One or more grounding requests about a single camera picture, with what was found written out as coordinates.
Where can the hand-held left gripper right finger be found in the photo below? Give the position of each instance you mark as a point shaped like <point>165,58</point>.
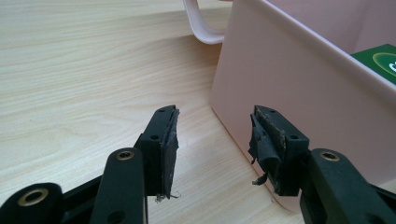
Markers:
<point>280,146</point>

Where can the pink plastic basket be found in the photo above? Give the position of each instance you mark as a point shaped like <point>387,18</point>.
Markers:
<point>280,77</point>

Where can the green box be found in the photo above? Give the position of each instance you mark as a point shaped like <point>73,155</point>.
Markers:
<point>378,60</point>

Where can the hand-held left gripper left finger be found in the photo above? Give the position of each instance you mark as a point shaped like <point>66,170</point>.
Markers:
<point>158,149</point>

